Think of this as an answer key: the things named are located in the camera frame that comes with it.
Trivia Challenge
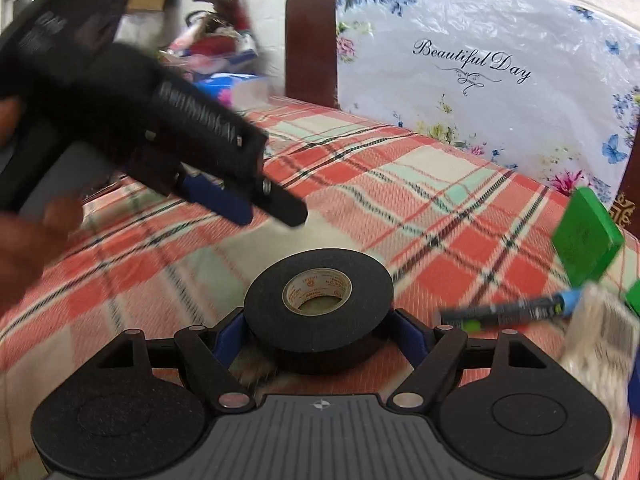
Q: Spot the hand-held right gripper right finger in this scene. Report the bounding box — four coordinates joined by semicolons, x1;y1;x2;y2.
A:
391;308;549;409

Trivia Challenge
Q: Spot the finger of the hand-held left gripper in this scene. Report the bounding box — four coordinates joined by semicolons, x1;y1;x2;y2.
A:
176;170;252;226
259;179;309;229

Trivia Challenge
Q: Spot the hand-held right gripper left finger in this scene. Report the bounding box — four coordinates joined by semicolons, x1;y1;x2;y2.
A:
92;308;251;409

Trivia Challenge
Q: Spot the black tape roll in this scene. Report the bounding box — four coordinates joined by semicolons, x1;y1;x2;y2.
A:
243;248;396;375

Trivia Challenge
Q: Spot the person's left hand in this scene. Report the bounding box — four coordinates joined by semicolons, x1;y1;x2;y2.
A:
0;196;86;313

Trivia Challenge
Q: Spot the black marker with blue end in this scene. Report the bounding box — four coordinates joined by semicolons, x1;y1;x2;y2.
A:
438;293;583;334

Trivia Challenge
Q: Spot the red plaid blanket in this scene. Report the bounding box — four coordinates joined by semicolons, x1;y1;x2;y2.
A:
0;95;640;480

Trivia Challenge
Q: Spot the blue and white box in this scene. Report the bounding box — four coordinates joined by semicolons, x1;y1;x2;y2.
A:
192;71;273;111

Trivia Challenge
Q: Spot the dark feather decoration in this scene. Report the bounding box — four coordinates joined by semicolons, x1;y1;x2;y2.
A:
192;0;253;36

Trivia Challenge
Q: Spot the dark brown wooden headboard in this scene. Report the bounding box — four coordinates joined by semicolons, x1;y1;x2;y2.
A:
284;0;343;111

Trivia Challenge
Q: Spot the white barcode packet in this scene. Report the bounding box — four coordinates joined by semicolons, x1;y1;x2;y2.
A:
559;281;637;413

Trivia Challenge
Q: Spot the green box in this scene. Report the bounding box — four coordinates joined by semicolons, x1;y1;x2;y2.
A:
551;186;625;287

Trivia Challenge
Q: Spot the floral plastic-wrapped mattress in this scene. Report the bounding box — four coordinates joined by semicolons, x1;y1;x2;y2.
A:
334;0;640;213

